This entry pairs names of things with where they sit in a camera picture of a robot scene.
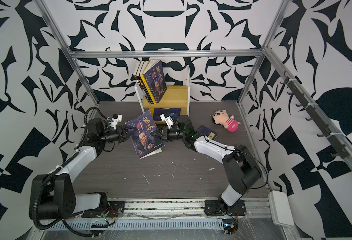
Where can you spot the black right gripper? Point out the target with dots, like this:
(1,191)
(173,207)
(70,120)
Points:
(166,134)

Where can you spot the small blue book yellow label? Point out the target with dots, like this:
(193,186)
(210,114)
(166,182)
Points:
(174,113)

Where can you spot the plush doll pink shorts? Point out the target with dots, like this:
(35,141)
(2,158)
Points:
(221,117)

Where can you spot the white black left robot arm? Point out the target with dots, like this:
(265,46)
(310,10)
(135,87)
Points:
(53,198)

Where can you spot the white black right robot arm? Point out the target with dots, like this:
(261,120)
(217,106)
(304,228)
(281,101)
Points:
(241,168)

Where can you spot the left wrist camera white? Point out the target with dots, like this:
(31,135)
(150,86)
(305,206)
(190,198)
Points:
(114,120)

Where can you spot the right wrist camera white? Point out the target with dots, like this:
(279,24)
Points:
(167,119)

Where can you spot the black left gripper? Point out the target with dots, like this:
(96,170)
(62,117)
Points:
(121,131)

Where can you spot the white wooden two-tier shelf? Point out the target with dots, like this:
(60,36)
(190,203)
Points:
(174,97)

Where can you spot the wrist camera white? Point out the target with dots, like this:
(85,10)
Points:
(114,120)
(167,119)

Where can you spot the purple old man book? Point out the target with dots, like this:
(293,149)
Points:
(155,79)
(144,143)

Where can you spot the yellow cartoon book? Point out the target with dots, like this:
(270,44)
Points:
(147,91)

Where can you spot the black deer antler book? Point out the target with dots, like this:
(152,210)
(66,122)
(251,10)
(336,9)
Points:
(140,84)

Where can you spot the white power box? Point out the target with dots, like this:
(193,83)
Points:
(280,209)

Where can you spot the black wall hook rail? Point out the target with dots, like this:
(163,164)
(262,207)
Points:
(317,116)

